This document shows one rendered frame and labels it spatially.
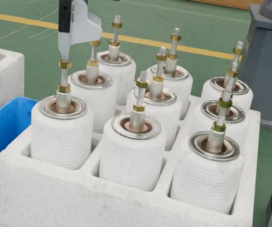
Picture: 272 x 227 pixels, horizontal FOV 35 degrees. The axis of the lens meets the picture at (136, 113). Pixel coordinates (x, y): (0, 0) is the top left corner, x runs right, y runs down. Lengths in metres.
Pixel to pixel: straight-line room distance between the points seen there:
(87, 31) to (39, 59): 0.91
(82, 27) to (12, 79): 0.46
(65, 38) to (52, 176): 0.20
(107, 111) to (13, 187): 0.21
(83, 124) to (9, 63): 0.40
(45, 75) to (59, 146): 0.75
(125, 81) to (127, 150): 0.27
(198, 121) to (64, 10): 0.29
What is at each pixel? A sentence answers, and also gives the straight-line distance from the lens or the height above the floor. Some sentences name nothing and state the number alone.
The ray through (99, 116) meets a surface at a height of 0.20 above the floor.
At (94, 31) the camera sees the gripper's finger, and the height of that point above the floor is 0.38.
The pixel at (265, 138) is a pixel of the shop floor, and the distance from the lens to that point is 1.24.
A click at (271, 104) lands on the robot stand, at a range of 1.27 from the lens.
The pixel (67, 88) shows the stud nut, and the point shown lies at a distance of 0.66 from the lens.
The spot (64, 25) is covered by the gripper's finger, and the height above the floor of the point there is 0.39.
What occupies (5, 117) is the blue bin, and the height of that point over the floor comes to 0.09.
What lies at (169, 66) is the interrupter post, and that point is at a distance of 0.84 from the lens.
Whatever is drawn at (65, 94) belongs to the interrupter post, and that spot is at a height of 0.28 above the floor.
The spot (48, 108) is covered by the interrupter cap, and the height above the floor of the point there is 0.25.
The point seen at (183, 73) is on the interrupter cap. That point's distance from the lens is 0.86.
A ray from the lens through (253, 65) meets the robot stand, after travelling 1.23.
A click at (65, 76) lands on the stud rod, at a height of 0.31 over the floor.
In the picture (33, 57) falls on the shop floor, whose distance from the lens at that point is 1.53.
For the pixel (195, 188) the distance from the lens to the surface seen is 0.63.
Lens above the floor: 0.57
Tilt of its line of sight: 28 degrees down
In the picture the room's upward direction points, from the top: 8 degrees clockwise
